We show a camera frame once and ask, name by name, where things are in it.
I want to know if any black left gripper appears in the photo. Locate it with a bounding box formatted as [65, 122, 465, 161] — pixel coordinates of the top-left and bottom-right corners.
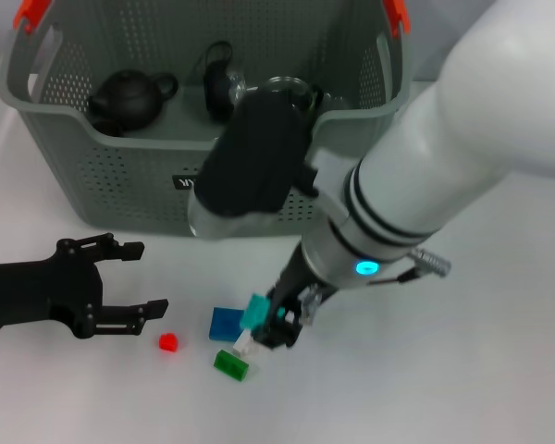
[0, 233, 170, 341]

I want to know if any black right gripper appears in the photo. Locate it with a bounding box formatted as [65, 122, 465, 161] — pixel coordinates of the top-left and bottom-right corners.
[253, 244, 335, 352]

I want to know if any cyan square toy brick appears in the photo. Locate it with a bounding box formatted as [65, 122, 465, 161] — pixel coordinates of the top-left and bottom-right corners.
[239, 292, 270, 330]

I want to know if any white toy brick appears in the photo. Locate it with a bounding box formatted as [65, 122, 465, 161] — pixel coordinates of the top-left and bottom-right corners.
[232, 328, 261, 357]

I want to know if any blue square toy brick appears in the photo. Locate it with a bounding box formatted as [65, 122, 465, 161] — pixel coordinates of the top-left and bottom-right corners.
[207, 306, 245, 343]

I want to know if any thick green toy brick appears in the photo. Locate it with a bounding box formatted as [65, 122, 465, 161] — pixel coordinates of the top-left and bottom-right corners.
[214, 349, 251, 383]

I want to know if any glass teacup with black sleeve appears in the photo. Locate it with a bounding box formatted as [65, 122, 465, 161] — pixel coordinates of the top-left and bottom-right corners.
[202, 40, 250, 125]
[258, 76, 326, 119]

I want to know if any grey perforated plastic storage basket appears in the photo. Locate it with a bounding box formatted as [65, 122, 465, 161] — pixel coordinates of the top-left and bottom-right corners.
[0, 0, 415, 240]

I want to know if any black clay teapot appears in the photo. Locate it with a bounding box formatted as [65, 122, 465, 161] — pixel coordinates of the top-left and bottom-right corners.
[87, 68, 179, 131]

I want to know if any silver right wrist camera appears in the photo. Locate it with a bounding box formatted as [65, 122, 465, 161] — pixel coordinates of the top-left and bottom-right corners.
[187, 86, 319, 241]

